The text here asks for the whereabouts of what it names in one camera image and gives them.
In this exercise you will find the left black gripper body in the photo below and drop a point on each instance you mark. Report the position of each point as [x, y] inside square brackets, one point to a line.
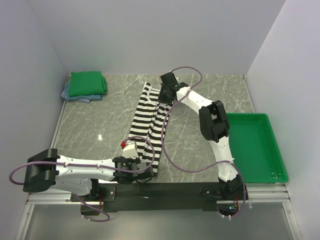
[132, 160]

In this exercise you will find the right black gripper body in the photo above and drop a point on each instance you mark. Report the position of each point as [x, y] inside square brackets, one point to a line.
[163, 96]

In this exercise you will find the black white striped tank top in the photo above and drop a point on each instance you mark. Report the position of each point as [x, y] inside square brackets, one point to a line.
[147, 123]

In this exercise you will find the green tank top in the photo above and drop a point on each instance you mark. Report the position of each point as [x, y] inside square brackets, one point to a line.
[87, 83]

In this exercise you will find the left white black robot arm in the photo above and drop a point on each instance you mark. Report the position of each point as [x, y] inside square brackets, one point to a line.
[80, 176]

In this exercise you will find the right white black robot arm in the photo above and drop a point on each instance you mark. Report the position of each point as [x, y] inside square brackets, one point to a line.
[214, 127]

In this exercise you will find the folded blue tank top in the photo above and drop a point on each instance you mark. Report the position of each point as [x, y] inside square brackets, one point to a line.
[91, 97]

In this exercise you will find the blue white striped tank top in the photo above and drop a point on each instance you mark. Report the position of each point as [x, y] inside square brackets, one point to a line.
[81, 99]

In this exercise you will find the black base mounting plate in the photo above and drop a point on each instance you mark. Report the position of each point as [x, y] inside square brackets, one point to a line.
[149, 205]

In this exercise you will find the green plastic tray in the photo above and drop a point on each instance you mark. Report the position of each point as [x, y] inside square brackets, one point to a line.
[255, 150]

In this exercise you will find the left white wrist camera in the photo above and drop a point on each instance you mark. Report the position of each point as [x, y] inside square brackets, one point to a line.
[129, 149]

